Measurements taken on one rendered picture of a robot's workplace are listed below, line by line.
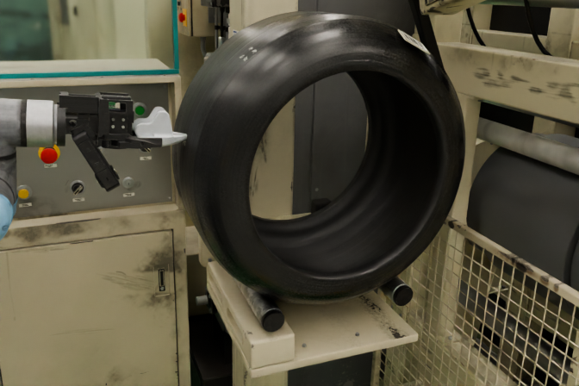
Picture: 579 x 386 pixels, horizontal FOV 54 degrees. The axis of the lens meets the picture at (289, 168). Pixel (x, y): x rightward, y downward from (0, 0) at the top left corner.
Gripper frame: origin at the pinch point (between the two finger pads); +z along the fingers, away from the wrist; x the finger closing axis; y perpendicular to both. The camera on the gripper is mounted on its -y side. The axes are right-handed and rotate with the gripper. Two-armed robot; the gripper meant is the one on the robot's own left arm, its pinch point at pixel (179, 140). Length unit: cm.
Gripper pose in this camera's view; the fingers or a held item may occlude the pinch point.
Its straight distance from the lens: 102.2
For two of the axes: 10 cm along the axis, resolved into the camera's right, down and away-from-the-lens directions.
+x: -3.6, -2.9, 8.9
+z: 9.3, 0.1, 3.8
